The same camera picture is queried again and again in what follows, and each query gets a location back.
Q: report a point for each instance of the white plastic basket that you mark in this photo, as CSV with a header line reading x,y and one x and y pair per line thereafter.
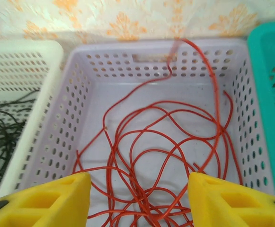
x,y
46,89

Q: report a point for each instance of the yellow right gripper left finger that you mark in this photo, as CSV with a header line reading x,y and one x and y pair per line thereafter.
x,y
33,208

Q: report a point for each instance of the teal plastic basket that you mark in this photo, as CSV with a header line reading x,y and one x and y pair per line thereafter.
x,y
269,59

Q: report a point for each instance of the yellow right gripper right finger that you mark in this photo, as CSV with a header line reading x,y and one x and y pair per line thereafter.
x,y
234,208

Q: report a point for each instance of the lilac plastic basket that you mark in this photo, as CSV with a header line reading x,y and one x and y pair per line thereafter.
x,y
151,94

